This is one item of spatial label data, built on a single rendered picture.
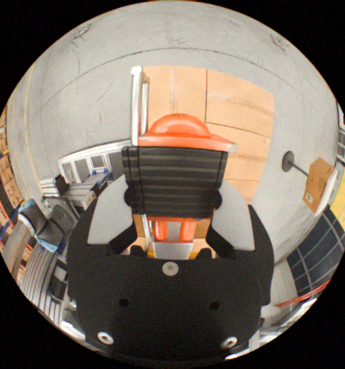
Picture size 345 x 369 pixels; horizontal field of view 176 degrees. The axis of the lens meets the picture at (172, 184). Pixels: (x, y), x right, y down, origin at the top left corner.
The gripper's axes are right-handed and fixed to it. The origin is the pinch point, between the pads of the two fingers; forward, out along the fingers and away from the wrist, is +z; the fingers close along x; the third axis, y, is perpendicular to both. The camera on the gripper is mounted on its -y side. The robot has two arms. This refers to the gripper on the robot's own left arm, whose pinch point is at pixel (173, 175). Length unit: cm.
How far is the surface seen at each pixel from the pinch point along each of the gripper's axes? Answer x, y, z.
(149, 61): -31, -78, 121
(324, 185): 171, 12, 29
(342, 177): 721, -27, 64
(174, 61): -3, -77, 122
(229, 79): 34, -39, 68
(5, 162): -726, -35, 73
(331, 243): 1078, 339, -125
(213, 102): 23, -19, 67
